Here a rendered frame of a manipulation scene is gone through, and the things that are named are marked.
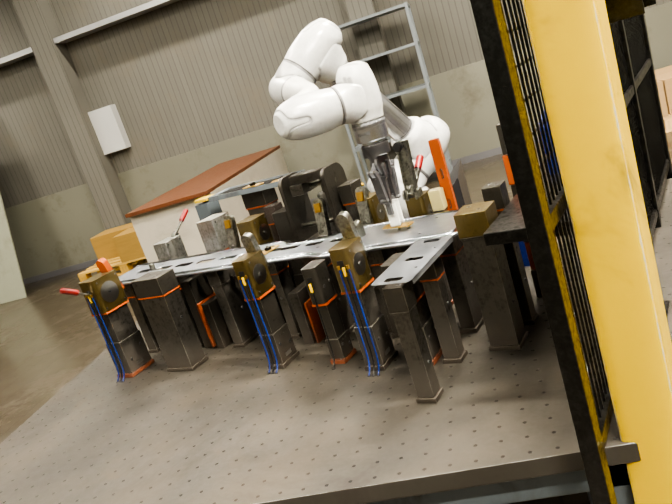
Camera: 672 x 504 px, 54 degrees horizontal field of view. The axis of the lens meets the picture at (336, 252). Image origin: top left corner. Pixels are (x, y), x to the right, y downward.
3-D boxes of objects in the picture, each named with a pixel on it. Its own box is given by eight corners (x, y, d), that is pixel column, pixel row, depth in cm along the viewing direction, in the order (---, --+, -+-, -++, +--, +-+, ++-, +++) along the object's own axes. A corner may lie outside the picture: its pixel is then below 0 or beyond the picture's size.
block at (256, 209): (279, 303, 255) (240, 193, 244) (289, 295, 261) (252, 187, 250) (300, 301, 250) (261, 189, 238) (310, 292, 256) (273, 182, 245)
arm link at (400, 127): (411, 175, 271) (440, 130, 271) (436, 184, 258) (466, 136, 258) (272, 60, 226) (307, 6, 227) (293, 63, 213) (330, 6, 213)
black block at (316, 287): (326, 371, 184) (292, 274, 177) (342, 353, 192) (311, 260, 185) (342, 370, 181) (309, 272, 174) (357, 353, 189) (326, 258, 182)
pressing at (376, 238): (97, 291, 237) (95, 287, 237) (141, 266, 256) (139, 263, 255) (455, 238, 163) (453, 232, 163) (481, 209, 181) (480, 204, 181)
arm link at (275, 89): (271, 94, 213) (293, 58, 213) (253, 92, 229) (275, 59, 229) (302, 117, 219) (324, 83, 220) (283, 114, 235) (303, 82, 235)
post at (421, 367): (416, 403, 151) (381, 288, 144) (424, 391, 155) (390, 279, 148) (436, 403, 149) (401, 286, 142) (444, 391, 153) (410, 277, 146)
